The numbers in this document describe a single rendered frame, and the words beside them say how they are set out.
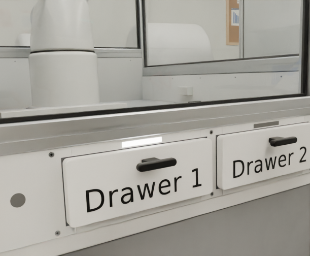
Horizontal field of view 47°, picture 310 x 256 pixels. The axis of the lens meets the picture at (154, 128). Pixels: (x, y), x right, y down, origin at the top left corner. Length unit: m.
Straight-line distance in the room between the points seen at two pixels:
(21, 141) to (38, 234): 0.15
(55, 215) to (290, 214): 0.60
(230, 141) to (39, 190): 0.38
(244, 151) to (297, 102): 0.20
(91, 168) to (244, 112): 0.36
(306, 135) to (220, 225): 0.30
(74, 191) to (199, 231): 0.31
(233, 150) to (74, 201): 0.34
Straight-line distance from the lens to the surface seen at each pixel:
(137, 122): 0.62
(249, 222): 0.87
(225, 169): 0.74
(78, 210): 0.59
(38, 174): 0.58
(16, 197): 0.58
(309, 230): 1.06
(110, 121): 0.60
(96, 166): 0.58
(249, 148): 0.77
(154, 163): 0.59
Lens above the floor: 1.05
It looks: 8 degrees down
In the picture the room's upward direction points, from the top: 2 degrees counter-clockwise
